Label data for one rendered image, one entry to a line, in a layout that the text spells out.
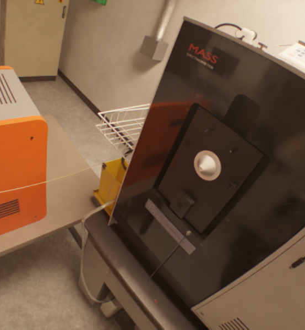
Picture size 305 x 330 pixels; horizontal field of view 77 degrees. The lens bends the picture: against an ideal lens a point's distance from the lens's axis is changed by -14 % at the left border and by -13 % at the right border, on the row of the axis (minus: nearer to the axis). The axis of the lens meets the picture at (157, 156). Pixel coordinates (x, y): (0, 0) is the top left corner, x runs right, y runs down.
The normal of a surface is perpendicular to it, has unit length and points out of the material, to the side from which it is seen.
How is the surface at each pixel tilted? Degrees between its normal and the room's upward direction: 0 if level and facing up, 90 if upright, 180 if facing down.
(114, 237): 0
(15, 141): 90
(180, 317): 0
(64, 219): 0
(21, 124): 90
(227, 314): 90
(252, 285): 90
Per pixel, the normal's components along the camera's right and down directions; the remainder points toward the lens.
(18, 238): 0.33, -0.75
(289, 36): -0.69, 0.22
